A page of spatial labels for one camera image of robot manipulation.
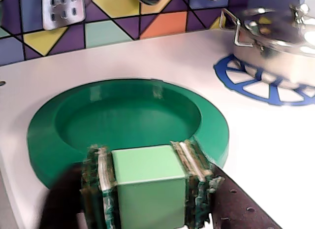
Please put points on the steel pot lid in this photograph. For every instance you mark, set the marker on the steel pot lid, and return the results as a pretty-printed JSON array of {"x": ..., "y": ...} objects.
[{"x": 270, "y": 24}]

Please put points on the light green cube block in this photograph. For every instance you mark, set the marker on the light green cube block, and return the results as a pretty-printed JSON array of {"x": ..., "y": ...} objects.
[{"x": 147, "y": 189}]

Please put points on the slotted metal spatula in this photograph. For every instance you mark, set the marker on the slotted metal spatula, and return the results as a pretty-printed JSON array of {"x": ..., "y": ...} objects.
[{"x": 62, "y": 8}]

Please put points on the blue burner print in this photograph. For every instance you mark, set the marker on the blue burner print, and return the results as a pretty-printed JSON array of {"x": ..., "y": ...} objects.
[{"x": 246, "y": 91}]

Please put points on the dark green round recipient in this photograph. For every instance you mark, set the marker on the dark green round recipient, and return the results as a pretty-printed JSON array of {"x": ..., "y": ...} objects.
[{"x": 44, "y": 145}]

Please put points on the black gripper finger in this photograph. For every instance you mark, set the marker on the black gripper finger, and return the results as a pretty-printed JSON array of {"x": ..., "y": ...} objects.
[
  {"x": 73, "y": 197},
  {"x": 233, "y": 202}
]

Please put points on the steel cooking pot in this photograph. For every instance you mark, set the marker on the steel cooking pot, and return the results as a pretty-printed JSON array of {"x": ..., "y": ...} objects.
[{"x": 270, "y": 59}]

